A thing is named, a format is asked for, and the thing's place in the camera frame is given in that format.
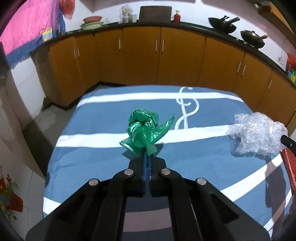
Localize clear bubble wrap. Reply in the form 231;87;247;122
226;112;288;156

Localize green plastic bag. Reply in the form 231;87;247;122
119;109;175;156

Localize red plastic trash basket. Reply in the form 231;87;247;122
281;148;296;193

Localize green box on counter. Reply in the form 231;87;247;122
287;68;296;84

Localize blue white striped tablecloth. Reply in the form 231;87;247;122
43;85;292;237

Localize black countertop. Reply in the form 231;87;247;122
30;22;295;87

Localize right black wok with lid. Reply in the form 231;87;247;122
240;30;268;49

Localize left black wok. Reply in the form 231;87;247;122
208;16;240;34

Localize lower wooden cabinets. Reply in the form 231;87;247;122
33;27;295;132

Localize red bottle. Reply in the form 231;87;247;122
173;10;181;24

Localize yellow blue detergent box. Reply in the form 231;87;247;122
42;28;53;42

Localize dark cutting board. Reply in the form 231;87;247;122
138;6;172;23

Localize red-brown basin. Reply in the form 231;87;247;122
83;16;102;24

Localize pink blue hanging cloth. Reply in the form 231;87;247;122
1;1;66;67

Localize clear jar with bag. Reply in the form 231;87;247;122
119;4;133;23

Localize red bag hanging on wall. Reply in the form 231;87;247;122
58;0;75;20

